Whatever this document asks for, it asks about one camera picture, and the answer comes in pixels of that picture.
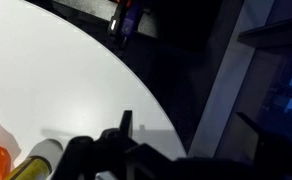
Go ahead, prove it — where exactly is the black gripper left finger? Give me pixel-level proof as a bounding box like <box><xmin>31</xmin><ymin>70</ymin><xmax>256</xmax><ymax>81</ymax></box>
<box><xmin>119</xmin><ymin>110</ymin><xmax>133</xmax><ymax>137</ymax></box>

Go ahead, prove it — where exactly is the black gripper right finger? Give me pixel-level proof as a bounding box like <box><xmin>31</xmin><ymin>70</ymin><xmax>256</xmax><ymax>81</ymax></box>
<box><xmin>237</xmin><ymin>112</ymin><xmax>267</xmax><ymax>144</ymax></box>

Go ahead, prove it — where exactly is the yellow-labelled bottle with white cap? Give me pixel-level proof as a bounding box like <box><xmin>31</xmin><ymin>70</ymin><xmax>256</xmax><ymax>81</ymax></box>
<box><xmin>4</xmin><ymin>139</ymin><xmax>63</xmax><ymax>180</ymax></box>

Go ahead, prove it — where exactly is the purple and black clamp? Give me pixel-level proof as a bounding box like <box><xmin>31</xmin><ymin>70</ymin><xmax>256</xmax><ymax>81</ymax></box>
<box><xmin>107</xmin><ymin>0</ymin><xmax>142</xmax><ymax>47</ymax></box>

